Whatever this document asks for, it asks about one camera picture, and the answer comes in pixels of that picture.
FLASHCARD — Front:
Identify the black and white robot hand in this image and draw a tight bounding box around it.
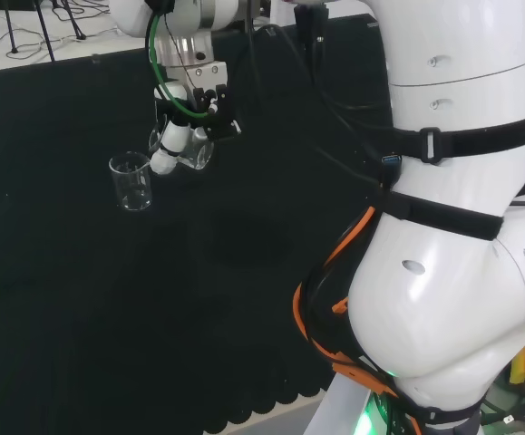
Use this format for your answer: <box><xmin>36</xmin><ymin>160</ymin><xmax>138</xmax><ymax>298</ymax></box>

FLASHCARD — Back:
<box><xmin>148</xmin><ymin>83</ymin><xmax>244</xmax><ymax>178</ymax></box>

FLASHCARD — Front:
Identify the small clear glass beaker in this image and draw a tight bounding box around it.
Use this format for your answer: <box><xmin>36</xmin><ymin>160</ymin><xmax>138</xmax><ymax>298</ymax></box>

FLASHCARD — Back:
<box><xmin>147</xmin><ymin>115</ymin><xmax>216</xmax><ymax>171</ymax></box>

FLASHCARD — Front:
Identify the tall clear glass beaker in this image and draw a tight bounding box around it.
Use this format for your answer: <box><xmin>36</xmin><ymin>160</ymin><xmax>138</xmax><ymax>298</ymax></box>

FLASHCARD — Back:
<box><xmin>108</xmin><ymin>151</ymin><xmax>153</xmax><ymax>213</ymax></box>

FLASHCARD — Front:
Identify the black tripod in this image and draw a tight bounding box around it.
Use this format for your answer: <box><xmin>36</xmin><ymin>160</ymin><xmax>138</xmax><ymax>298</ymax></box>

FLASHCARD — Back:
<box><xmin>3</xmin><ymin>0</ymin><xmax>85</xmax><ymax>63</ymax></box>

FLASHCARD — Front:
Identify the black bench cloth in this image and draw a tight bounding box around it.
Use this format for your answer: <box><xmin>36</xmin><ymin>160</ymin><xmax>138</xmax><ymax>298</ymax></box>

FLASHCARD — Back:
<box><xmin>0</xmin><ymin>13</ymin><xmax>397</xmax><ymax>435</ymax></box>

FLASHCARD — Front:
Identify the white wrist camera shell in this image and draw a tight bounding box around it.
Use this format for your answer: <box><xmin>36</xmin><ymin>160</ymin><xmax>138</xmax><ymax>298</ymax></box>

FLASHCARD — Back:
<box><xmin>152</xmin><ymin>82</ymin><xmax>189</xmax><ymax>102</ymax></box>

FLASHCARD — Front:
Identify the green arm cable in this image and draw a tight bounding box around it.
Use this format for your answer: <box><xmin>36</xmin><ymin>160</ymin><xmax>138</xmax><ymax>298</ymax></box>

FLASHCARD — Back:
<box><xmin>146</xmin><ymin>11</ymin><xmax>212</xmax><ymax>121</ymax></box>

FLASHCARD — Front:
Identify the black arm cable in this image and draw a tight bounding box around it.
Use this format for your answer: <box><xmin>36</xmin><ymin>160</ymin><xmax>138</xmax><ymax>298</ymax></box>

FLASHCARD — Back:
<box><xmin>243</xmin><ymin>0</ymin><xmax>403</xmax><ymax>191</ymax></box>

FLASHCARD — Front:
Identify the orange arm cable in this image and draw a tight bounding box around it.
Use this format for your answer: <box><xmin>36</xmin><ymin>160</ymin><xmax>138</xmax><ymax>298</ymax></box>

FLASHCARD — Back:
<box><xmin>291</xmin><ymin>206</ymin><xmax>422</xmax><ymax>435</ymax></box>

